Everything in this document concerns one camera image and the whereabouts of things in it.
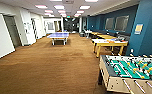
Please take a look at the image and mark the yellow wooden table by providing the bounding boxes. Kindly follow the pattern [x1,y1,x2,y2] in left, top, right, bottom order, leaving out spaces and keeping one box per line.
[91,32,117,40]

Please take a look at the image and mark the blue ping pong table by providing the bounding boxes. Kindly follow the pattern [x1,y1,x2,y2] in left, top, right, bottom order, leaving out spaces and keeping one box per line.
[46,32,70,46]

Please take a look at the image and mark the air hockey table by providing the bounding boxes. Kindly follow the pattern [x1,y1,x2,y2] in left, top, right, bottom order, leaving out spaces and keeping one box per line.
[91,37,130,58]

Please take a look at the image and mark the rectangular ceiling light panel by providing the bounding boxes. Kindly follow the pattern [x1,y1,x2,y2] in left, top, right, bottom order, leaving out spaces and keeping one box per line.
[75,10,86,15]
[53,4,66,10]
[34,4,49,10]
[79,4,92,11]
[44,9,55,15]

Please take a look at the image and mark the green foosball table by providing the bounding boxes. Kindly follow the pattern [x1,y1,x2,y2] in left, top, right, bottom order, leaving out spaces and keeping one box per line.
[97,53,152,94]

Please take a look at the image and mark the small white table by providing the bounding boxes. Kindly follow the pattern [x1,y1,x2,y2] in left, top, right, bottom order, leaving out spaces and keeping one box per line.
[83,29,93,39]

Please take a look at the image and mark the grey door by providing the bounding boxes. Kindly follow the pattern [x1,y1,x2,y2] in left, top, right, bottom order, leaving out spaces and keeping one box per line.
[3,14,23,50]

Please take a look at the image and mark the pale framed wall sign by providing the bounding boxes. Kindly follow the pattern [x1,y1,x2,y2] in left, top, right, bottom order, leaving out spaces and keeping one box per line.
[134,23,144,35]

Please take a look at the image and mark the framed interior window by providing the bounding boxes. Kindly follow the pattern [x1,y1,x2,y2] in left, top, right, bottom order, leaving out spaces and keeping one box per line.
[114,15,130,33]
[104,17,115,31]

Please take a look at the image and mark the white wall outlet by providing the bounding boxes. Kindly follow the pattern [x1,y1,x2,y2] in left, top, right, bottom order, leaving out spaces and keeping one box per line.
[130,48,135,55]

